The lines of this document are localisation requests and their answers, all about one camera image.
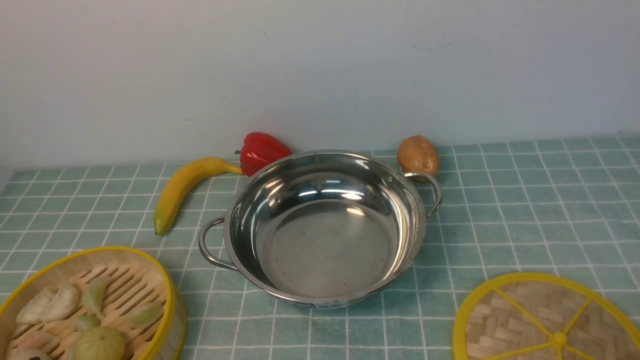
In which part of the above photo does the bamboo steamer basket yellow rim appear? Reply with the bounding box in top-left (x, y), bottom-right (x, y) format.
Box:
top-left (1, 246), bottom-right (187, 360)

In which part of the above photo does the woven bamboo steamer lid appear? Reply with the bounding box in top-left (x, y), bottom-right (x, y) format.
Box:
top-left (452, 272), bottom-right (640, 360)

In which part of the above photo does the stainless steel pot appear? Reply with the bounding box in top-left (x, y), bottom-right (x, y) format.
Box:
top-left (198, 149), bottom-right (442, 309)

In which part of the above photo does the red bell pepper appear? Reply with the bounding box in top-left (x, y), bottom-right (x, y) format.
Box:
top-left (234, 131), bottom-right (292, 177)

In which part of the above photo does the brown potato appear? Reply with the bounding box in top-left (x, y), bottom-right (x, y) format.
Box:
top-left (397, 135), bottom-right (441, 178)

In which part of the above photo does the yellow banana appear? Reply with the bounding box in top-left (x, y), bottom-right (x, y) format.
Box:
top-left (153, 157), bottom-right (243, 236)

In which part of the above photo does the green dumpling right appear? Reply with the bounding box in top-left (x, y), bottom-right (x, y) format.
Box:
top-left (128, 301), bottom-right (163, 329)

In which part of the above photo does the green checkered tablecloth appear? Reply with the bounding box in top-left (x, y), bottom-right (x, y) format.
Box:
top-left (0, 136), bottom-right (640, 360)

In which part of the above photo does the green dumpling upper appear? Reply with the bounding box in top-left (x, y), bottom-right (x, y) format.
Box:
top-left (81, 275), bottom-right (113, 319)

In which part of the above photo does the small green dumpling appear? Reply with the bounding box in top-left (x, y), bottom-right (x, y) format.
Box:
top-left (67, 314), bottom-right (101, 333)

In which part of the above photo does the white dumpling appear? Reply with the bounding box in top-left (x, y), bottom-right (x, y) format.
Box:
top-left (16, 282), bottom-right (80, 325)

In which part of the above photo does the pink dumpling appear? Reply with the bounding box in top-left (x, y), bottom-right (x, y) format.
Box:
top-left (17, 330), bottom-right (60, 351)

